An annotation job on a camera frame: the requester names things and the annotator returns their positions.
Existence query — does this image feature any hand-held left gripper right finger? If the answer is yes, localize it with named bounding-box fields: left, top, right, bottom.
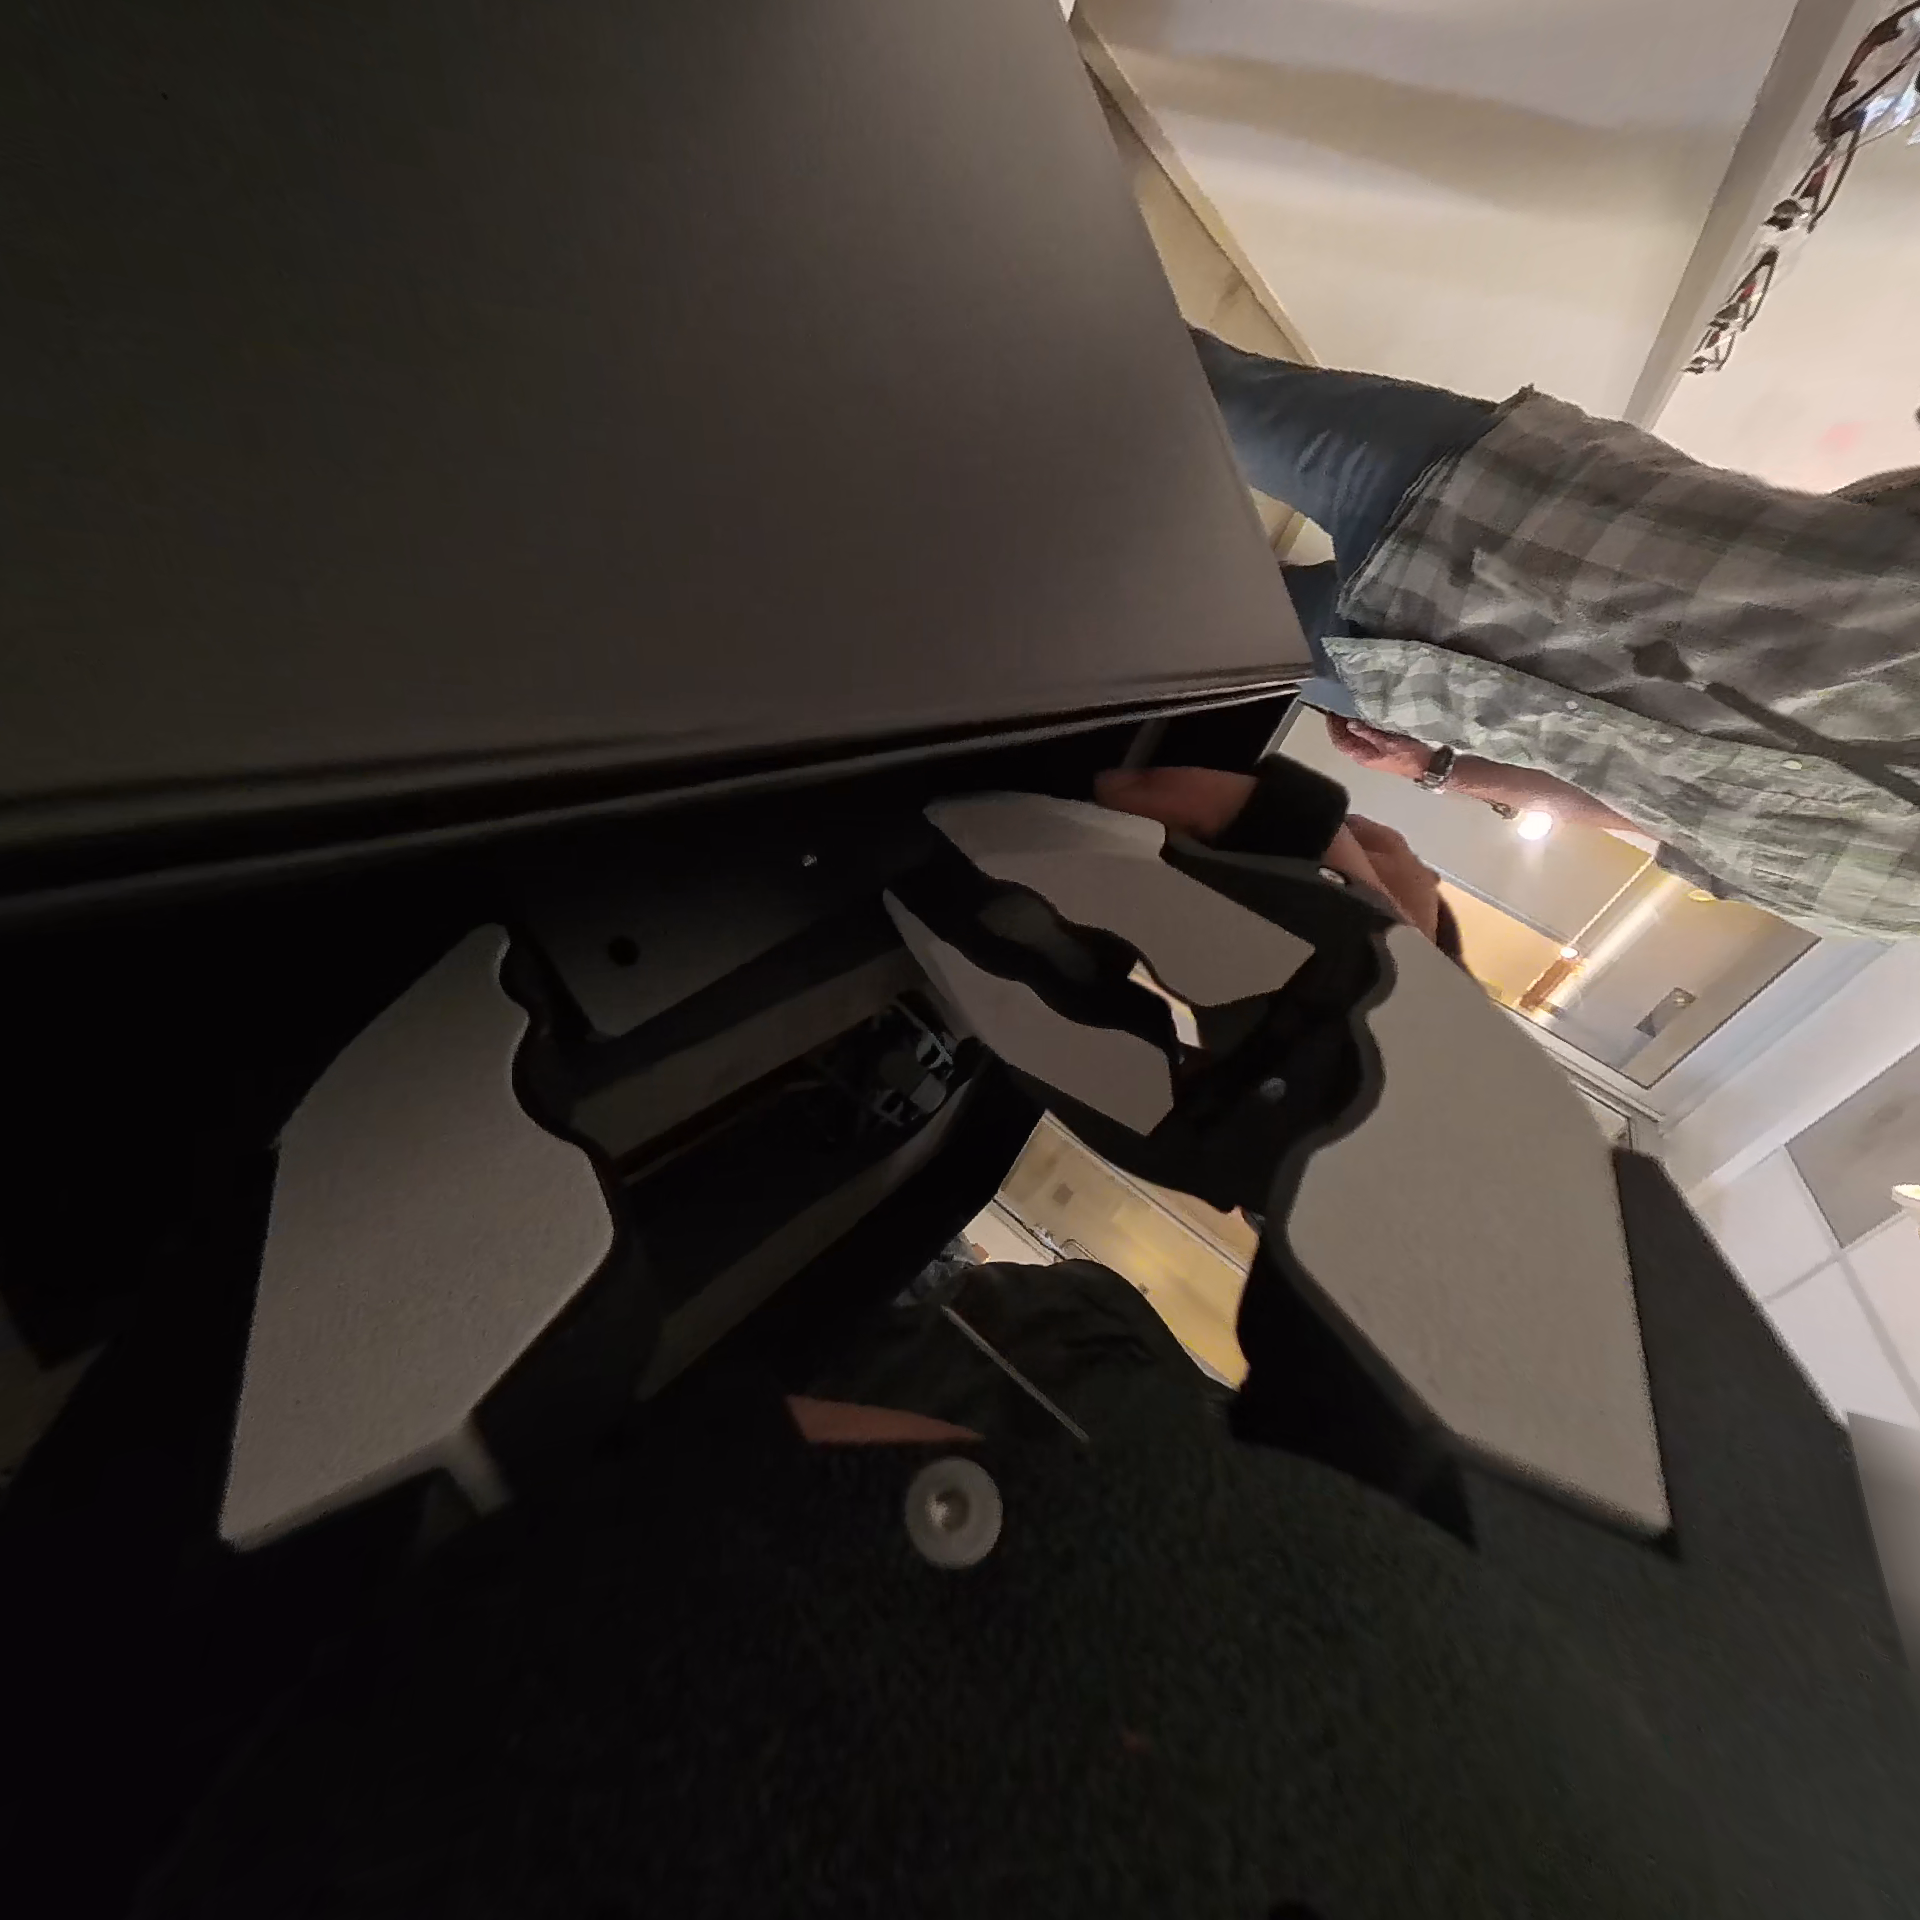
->
left=1223, top=921, right=1674, bottom=1550

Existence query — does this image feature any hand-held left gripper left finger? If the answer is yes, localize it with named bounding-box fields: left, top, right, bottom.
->
left=218, top=921, right=663, bottom=1553

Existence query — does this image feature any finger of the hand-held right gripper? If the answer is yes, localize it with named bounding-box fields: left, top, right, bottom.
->
left=882, top=887, right=1202, bottom=1139
left=919, top=791, right=1318, bottom=1011

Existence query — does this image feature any dark wall decoration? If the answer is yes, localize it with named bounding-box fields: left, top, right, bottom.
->
left=1680, top=0, right=1920, bottom=377

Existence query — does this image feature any person's right hand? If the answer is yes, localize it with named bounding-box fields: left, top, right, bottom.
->
left=1095, top=766, right=1464, bottom=963

